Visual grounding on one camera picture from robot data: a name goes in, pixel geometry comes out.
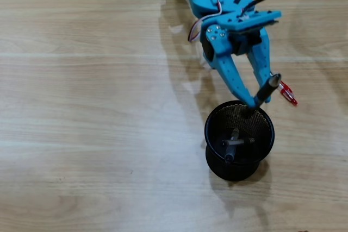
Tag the grey grip retractable pen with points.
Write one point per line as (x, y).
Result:
(231, 142)

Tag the black mesh pen holder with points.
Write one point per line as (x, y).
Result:
(217, 166)

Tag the red gel pen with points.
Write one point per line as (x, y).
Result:
(288, 93)

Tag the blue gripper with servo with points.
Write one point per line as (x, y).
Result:
(223, 50)

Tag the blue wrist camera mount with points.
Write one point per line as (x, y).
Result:
(250, 20)

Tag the pens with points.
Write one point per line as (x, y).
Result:
(229, 154)

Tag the black grip silver-band pen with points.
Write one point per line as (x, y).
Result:
(267, 90)

